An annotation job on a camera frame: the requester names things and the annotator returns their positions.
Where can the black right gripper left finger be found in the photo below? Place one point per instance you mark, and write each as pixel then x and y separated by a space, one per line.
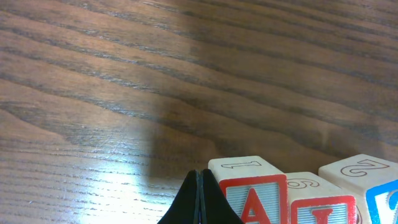
pixel 185 206

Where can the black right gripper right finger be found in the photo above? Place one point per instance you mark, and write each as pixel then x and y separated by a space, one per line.
pixel 214 207

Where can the red letter A block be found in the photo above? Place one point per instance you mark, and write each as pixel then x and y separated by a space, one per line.
pixel 255 189

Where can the red letter I block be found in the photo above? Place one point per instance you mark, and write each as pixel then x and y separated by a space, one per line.
pixel 314 200

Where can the blue number 2 block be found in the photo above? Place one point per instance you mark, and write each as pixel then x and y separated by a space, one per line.
pixel 372 181

